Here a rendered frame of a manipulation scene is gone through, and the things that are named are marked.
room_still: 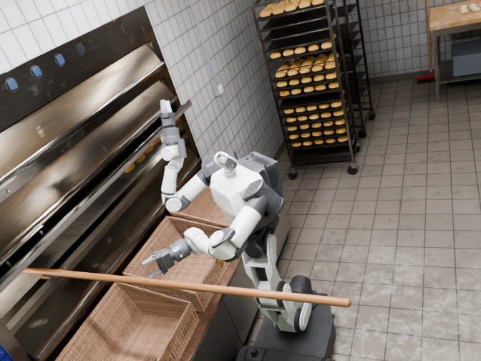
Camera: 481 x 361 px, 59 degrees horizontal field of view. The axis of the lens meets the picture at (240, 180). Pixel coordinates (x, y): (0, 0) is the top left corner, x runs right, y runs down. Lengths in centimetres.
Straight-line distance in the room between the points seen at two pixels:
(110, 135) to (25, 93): 58
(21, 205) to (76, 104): 63
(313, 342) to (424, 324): 72
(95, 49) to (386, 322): 244
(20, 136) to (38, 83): 28
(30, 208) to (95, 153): 51
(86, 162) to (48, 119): 31
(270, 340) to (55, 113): 182
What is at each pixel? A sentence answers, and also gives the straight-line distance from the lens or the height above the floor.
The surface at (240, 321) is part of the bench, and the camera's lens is 290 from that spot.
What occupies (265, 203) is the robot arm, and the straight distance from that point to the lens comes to 182.
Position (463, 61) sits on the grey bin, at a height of 41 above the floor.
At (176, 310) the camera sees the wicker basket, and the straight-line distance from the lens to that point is 255.
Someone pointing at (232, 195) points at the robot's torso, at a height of 136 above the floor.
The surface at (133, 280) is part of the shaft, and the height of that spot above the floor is 120.
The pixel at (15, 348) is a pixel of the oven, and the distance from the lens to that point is 230.
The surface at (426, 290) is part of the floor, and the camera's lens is 321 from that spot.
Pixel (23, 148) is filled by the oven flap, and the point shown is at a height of 177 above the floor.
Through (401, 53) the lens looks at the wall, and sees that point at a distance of 634.
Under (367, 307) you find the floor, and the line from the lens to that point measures 312.
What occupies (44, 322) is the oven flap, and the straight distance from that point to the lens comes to 238.
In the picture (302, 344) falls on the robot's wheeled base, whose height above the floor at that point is 17.
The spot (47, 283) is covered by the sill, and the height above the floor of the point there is 117.
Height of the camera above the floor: 235
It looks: 29 degrees down
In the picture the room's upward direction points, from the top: 18 degrees counter-clockwise
